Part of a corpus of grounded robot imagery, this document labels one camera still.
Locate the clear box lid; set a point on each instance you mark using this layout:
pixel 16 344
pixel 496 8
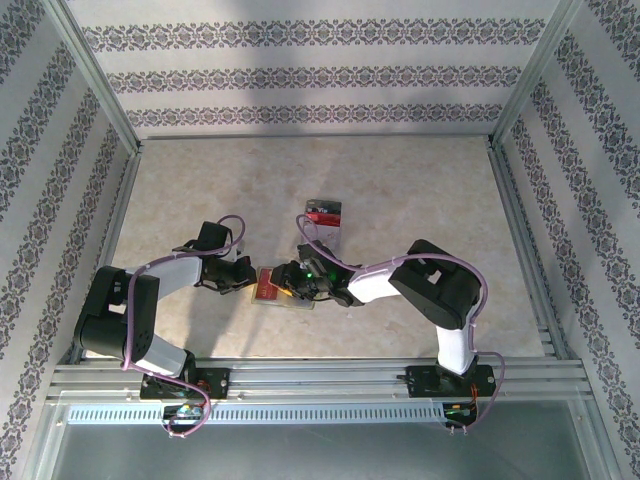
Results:
pixel 300 304

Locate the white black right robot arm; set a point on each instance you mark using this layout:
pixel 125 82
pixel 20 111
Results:
pixel 375 285

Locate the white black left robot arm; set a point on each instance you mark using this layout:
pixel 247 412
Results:
pixel 175 272

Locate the clear acrylic card stand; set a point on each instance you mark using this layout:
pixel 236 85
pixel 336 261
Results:
pixel 332 250

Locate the plain red card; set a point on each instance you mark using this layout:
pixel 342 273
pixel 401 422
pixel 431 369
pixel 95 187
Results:
pixel 325 217

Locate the grey metal sheet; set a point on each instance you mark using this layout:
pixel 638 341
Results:
pixel 320 455

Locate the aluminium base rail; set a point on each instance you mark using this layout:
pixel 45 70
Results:
pixel 320 380

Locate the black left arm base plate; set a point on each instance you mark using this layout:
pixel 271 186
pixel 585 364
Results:
pixel 218 384

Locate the aluminium frame rail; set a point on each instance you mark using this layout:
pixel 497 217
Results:
pixel 113 225
pixel 522 225
pixel 315 136

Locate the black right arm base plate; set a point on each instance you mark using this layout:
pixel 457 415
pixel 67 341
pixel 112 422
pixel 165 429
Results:
pixel 422 384

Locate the aluminium frame post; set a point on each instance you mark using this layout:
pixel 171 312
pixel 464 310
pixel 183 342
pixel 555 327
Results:
pixel 104 85
pixel 533 75

